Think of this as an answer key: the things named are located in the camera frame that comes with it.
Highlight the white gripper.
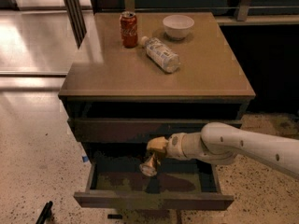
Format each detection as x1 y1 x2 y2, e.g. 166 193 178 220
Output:
147 133 186 166

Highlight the orange soda can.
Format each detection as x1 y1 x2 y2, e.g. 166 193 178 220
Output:
139 154 161 177

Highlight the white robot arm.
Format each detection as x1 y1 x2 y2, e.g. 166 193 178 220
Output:
147 122 299 178

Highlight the open middle drawer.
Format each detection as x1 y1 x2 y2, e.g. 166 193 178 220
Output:
74 154 234 211

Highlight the brown wooden drawer cabinet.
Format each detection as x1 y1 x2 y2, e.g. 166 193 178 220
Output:
57 11 257 224

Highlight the red cola can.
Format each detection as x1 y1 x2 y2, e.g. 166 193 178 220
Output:
120 11 138 48

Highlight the blue tape piece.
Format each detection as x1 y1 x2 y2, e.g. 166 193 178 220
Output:
81 156 89 162

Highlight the small black floor marker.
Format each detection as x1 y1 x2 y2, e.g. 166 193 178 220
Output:
107 214 122 219

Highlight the clear plastic water bottle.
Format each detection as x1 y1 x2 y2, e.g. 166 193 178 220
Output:
141 36 180 74

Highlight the white ceramic bowl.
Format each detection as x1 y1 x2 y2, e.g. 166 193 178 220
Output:
163 15 194 40

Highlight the black object on floor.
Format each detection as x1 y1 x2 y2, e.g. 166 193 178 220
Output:
36 201 53 224

